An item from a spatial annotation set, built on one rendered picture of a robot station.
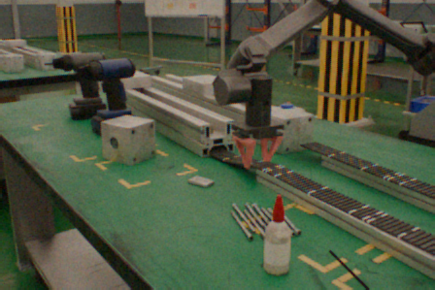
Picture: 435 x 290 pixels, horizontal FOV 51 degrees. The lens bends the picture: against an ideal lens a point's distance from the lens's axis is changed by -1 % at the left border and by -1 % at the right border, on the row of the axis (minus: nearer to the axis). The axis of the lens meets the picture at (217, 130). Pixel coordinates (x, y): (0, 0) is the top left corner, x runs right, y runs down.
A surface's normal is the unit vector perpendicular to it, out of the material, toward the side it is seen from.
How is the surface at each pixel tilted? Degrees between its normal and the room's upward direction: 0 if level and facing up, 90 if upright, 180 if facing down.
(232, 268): 0
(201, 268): 0
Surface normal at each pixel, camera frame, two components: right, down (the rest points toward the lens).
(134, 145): 0.82, 0.15
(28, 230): 0.59, 0.22
